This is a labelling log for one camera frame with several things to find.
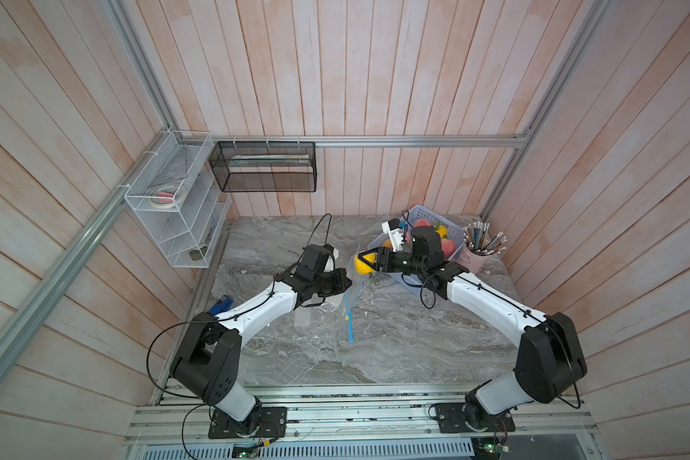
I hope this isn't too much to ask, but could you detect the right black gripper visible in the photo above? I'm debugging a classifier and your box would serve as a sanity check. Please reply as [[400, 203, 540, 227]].
[[359, 248, 427, 279]]

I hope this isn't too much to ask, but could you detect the clear zip-top bag blue zipper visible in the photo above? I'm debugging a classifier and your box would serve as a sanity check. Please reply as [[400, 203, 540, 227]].
[[294, 246, 366, 344]]

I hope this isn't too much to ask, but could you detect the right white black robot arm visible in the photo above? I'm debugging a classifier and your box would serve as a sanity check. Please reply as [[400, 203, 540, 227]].
[[355, 227, 588, 429]]

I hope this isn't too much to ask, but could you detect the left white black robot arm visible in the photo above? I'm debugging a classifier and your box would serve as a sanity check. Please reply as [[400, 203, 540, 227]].
[[170, 243, 352, 432]]

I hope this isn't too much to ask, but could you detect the pink peach basket right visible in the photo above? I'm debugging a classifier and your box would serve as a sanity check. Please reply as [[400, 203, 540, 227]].
[[441, 239, 457, 258]]

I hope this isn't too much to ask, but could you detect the yellow fruit in basket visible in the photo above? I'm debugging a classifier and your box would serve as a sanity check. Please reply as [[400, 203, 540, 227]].
[[435, 224, 448, 239]]

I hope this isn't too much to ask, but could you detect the lavender plastic basket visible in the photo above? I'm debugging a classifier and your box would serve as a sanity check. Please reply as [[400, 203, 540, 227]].
[[367, 205, 465, 295]]

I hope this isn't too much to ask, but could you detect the pink pen cup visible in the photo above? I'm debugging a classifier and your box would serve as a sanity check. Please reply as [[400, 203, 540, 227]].
[[453, 245, 490, 274]]

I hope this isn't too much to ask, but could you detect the bundle of pens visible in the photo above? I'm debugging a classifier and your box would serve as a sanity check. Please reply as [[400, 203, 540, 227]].
[[463, 220, 507, 256]]

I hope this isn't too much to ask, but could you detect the blue black device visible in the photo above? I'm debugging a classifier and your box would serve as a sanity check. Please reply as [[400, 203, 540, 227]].
[[208, 295, 234, 315]]

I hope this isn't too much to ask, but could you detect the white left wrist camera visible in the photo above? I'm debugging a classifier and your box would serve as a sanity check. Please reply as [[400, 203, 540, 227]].
[[323, 248, 339, 273]]

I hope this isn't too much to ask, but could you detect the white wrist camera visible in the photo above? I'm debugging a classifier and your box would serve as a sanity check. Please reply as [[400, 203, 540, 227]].
[[323, 248, 339, 273], [381, 218, 406, 252]]

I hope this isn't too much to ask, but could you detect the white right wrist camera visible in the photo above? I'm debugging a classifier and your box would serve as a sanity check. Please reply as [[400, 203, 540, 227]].
[[381, 218, 406, 252]]

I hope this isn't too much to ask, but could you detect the black mesh wall basket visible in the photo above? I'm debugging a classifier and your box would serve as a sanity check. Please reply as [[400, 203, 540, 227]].
[[208, 141, 318, 194]]

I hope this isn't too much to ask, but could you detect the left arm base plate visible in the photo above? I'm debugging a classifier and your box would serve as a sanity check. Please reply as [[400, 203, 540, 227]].
[[208, 406, 288, 440]]

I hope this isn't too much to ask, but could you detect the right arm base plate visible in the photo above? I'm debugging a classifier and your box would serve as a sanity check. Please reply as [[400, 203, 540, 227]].
[[427, 402, 516, 434]]

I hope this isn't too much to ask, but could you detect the white wire shelf rack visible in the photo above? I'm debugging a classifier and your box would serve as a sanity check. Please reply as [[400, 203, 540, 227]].
[[125, 130, 230, 268]]

